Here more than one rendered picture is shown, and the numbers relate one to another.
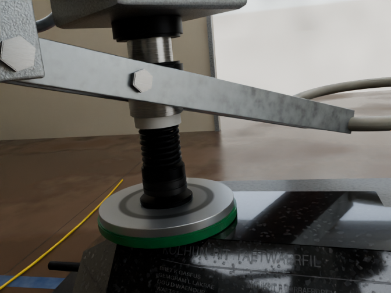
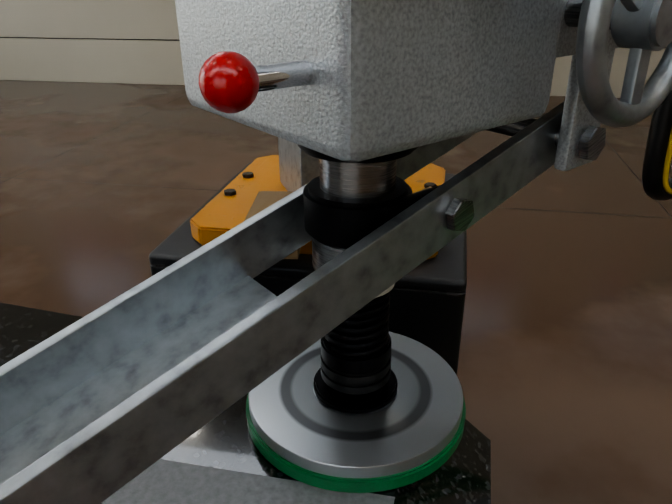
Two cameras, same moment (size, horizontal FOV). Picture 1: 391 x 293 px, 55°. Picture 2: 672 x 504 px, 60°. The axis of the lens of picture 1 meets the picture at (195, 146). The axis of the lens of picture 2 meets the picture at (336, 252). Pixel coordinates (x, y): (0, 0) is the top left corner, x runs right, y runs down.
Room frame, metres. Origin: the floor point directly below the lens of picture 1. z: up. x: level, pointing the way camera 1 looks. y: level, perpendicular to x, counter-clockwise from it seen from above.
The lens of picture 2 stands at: (1.03, 0.02, 1.23)
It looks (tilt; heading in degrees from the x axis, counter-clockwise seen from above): 26 degrees down; 178
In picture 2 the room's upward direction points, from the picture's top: straight up
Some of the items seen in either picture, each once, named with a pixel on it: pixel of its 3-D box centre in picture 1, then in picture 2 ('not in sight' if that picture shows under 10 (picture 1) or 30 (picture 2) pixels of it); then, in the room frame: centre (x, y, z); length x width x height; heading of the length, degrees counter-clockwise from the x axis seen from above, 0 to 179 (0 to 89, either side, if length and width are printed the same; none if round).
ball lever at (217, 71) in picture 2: not in sight; (264, 77); (0.70, -0.01, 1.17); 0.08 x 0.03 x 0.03; 126
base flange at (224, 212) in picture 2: not in sight; (331, 197); (-0.19, 0.05, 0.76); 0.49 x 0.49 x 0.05; 76
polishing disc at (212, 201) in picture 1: (167, 202); (355, 390); (0.57, 0.05, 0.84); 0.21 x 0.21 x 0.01
